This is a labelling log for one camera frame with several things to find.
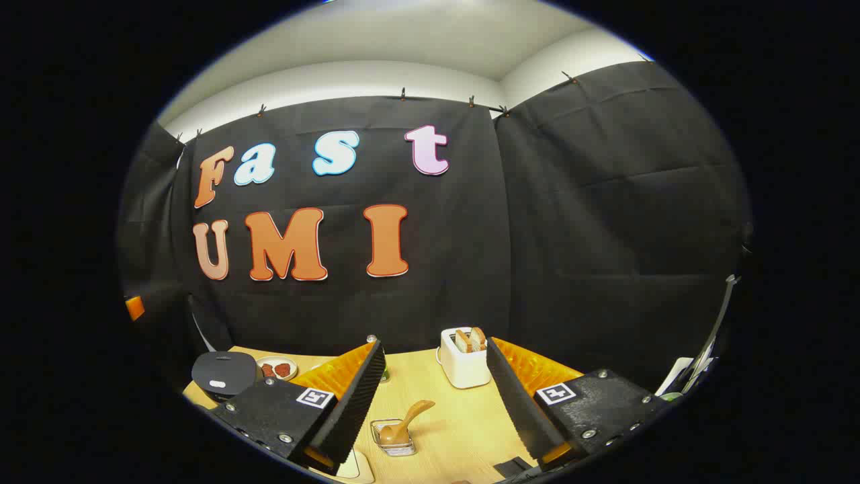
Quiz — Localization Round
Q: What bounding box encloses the round plate with red food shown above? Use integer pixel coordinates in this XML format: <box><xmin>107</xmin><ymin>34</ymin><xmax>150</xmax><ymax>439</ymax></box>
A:
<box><xmin>257</xmin><ymin>356</ymin><xmax>298</xmax><ymax>381</ymax></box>

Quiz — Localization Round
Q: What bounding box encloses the black rice cooker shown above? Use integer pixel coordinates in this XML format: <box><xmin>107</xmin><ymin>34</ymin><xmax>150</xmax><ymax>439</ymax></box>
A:
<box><xmin>191</xmin><ymin>351</ymin><xmax>259</xmax><ymax>402</ymax></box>

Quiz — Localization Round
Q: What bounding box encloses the grey metal stand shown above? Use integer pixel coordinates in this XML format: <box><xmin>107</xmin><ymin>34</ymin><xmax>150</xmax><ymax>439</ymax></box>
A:
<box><xmin>699</xmin><ymin>274</ymin><xmax>740</xmax><ymax>378</ymax></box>

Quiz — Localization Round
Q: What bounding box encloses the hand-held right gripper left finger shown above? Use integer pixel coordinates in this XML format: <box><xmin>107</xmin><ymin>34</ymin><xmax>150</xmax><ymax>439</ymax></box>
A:
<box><xmin>210</xmin><ymin>338</ymin><xmax>388</xmax><ymax>476</ymax></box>

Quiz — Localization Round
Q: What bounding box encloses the row of backdrop clips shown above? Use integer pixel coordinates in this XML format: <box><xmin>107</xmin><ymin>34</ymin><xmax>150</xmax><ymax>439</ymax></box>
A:
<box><xmin>173</xmin><ymin>54</ymin><xmax>652</xmax><ymax>143</ymax></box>

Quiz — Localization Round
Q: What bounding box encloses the white toaster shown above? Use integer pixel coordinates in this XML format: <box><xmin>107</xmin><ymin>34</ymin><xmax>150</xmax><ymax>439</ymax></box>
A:
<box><xmin>439</xmin><ymin>327</ymin><xmax>491</xmax><ymax>389</ymax></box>

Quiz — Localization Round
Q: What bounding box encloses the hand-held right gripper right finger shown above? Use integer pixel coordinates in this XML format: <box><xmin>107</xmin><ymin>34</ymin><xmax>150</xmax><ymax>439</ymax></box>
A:
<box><xmin>485</xmin><ymin>337</ymin><xmax>664</xmax><ymax>471</ymax></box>

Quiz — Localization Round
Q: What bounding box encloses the cream rounded tray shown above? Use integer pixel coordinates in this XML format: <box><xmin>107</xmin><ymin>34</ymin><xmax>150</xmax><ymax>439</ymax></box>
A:
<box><xmin>334</xmin><ymin>449</ymin><xmax>375</xmax><ymax>483</ymax></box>

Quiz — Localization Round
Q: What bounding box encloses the black backdrop cloth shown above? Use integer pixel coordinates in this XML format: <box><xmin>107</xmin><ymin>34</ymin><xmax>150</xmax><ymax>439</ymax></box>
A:
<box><xmin>118</xmin><ymin>59</ymin><xmax>753</xmax><ymax>394</ymax></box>

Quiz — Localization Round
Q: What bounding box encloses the wooden spoon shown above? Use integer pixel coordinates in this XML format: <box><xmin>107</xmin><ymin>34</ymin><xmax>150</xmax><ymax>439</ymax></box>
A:
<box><xmin>378</xmin><ymin>400</ymin><xmax>436</xmax><ymax>446</ymax></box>

